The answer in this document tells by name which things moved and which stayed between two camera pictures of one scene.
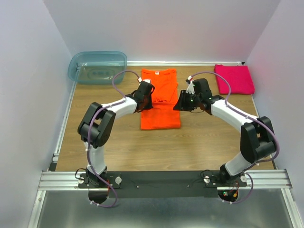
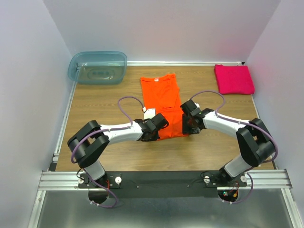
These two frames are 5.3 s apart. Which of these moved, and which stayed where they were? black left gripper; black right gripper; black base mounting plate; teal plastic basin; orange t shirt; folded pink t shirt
Moved: black left gripper; black right gripper; orange t shirt
Stayed: black base mounting plate; folded pink t shirt; teal plastic basin
